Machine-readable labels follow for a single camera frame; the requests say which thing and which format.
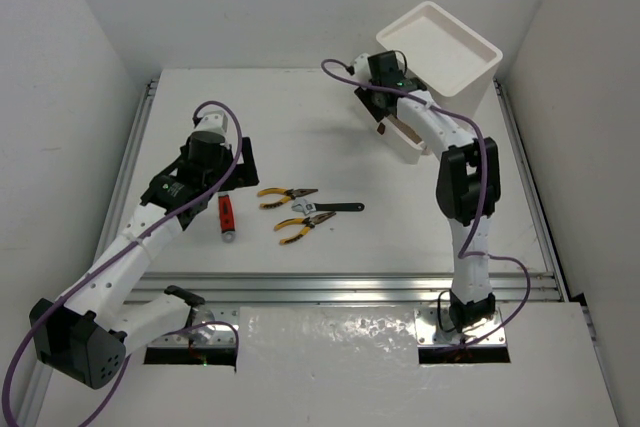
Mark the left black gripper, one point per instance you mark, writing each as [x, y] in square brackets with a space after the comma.
[240, 167]

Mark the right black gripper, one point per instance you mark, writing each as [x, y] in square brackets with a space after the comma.
[366, 95]

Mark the white drawer cabinet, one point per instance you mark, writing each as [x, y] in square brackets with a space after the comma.
[455, 62]

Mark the white bottom drawer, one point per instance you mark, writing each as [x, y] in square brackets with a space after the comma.
[402, 139]

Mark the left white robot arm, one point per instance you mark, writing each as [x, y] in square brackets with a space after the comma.
[88, 336]

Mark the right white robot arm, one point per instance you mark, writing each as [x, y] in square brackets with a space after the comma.
[468, 184]

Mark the red adjustable wrench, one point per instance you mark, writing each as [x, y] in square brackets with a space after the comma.
[226, 218]

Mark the yellow pliers upper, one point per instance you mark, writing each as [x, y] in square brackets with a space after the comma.
[286, 196]

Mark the yellow pliers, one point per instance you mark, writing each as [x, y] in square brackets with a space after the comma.
[306, 224]
[286, 196]

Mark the black adjustable wrench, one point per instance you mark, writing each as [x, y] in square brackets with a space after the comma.
[307, 208]

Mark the yellow pliers lower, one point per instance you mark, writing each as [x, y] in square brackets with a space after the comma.
[306, 224]

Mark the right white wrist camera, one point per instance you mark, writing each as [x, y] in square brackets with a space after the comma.
[359, 68]

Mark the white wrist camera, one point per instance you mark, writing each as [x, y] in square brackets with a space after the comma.
[215, 122]
[359, 68]

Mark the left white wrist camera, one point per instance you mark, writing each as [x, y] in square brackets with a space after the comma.
[215, 122]

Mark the aluminium table frame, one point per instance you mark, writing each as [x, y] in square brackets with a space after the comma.
[327, 326]

